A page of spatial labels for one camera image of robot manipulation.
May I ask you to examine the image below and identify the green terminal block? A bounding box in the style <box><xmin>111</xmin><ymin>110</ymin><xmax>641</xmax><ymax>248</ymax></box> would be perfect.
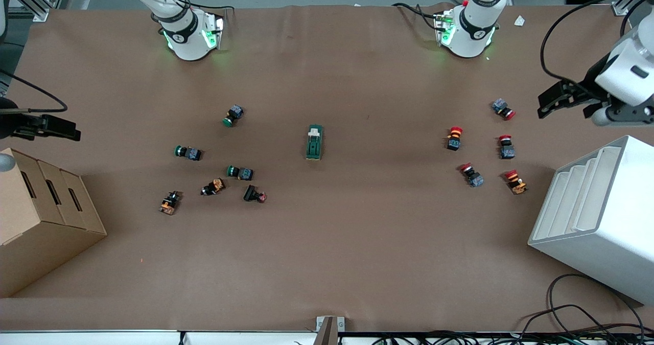
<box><xmin>305</xmin><ymin>124</ymin><xmax>324</xmax><ymax>161</ymax></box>

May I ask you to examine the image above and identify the red mushroom button grey base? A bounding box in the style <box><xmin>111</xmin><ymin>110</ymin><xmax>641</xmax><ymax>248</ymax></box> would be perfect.
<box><xmin>498</xmin><ymin>134</ymin><xmax>516</xmax><ymax>160</ymax></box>
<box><xmin>458</xmin><ymin>163</ymin><xmax>485</xmax><ymax>188</ymax></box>
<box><xmin>492</xmin><ymin>98</ymin><xmax>517</xmax><ymax>121</ymax></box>

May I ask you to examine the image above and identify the red mushroom button orange base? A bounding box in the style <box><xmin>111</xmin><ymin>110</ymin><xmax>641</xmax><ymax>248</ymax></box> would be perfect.
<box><xmin>503</xmin><ymin>169</ymin><xmax>528</xmax><ymax>195</ymax></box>
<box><xmin>446</xmin><ymin>126</ymin><xmax>464</xmax><ymax>152</ymax></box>

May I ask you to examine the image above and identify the brown cardboard box with slots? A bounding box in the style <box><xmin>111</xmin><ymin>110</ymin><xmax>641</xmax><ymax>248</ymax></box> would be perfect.
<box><xmin>0</xmin><ymin>147</ymin><xmax>108</xmax><ymax>298</ymax></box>

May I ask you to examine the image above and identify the white stepped storage box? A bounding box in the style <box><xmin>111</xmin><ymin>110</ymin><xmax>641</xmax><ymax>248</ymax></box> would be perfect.
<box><xmin>527</xmin><ymin>134</ymin><xmax>654</xmax><ymax>306</ymax></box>

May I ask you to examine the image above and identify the black push button orange base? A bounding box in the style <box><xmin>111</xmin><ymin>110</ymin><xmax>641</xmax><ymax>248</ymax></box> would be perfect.
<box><xmin>158</xmin><ymin>190</ymin><xmax>182</xmax><ymax>216</ymax></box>

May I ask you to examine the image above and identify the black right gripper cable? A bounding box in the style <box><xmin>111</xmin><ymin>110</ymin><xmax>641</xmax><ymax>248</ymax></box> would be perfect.
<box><xmin>0</xmin><ymin>71</ymin><xmax>68</xmax><ymax>113</ymax></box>

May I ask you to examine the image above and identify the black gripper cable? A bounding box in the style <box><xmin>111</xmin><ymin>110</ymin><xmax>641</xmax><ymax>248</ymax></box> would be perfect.
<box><xmin>540</xmin><ymin>0</ymin><xmax>654</xmax><ymax>86</ymax></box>
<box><xmin>0</xmin><ymin>71</ymin><xmax>68</xmax><ymax>113</ymax></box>

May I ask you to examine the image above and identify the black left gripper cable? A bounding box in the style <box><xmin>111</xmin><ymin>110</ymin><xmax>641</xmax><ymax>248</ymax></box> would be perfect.
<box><xmin>540</xmin><ymin>0</ymin><xmax>654</xmax><ymax>86</ymax></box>

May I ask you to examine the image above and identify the black selector switch orange base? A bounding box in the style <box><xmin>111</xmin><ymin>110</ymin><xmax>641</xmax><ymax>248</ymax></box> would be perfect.
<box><xmin>200</xmin><ymin>178</ymin><xmax>226</xmax><ymax>197</ymax></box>

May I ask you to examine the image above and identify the black looped cable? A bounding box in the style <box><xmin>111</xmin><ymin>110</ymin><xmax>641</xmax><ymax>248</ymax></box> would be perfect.
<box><xmin>516</xmin><ymin>273</ymin><xmax>647</xmax><ymax>335</ymax></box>

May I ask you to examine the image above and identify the black switch red tip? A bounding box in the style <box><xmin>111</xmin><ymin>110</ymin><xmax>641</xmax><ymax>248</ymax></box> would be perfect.
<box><xmin>243</xmin><ymin>184</ymin><xmax>268</xmax><ymax>203</ymax></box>

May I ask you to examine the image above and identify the white table edge rail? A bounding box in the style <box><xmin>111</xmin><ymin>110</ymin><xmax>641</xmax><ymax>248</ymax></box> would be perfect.
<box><xmin>0</xmin><ymin>330</ymin><xmax>320</xmax><ymax>345</ymax></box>

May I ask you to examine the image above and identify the black cable bundle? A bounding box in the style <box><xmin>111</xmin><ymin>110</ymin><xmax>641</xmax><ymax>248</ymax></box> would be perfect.
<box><xmin>294</xmin><ymin>330</ymin><xmax>654</xmax><ymax>345</ymax></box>

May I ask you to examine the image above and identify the metal table edge bracket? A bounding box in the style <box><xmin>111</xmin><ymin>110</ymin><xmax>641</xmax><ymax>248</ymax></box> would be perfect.
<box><xmin>316</xmin><ymin>315</ymin><xmax>346</xmax><ymax>345</ymax></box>

